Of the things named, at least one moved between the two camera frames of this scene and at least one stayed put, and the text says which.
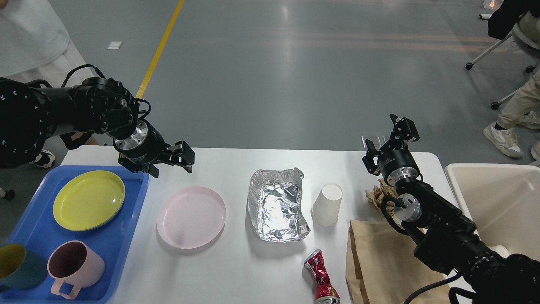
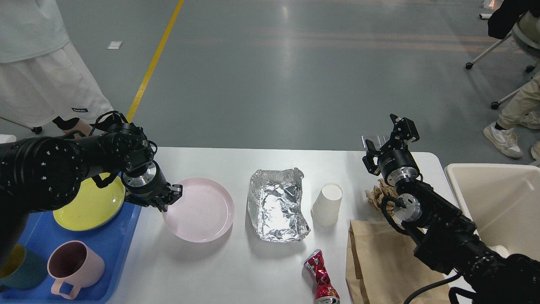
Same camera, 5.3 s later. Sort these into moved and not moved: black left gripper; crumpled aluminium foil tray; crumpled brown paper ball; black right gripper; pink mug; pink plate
Moved: black left gripper; pink plate
Not moved: crumpled aluminium foil tray; pink mug; black right gripper; crumpled brown paper ball
